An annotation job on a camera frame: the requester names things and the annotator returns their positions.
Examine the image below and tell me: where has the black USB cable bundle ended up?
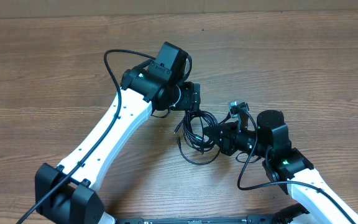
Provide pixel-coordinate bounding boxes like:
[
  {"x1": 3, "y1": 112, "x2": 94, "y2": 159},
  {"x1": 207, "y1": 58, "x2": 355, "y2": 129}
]
[{"x1": 173, "y1": 110, "x2": 232, "y2": 154}]

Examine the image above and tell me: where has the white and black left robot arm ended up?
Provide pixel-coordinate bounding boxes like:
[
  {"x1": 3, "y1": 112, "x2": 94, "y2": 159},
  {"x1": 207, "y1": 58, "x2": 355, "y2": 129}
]
[{"x1": 31, "y1": 42, "x2": 200, "y2": 223}]

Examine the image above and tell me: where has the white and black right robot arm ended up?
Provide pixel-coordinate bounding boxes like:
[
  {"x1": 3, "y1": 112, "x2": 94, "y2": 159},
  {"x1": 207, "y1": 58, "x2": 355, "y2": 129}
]
[{"x1": 203, "y1": 109, "x2": 358, "y2": 223}]

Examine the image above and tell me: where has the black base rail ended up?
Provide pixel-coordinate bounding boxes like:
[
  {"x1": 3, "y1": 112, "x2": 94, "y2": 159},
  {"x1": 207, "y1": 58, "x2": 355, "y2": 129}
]
[{"x1": 116, "y1": 214, "x2": 312, "y2": 224}]

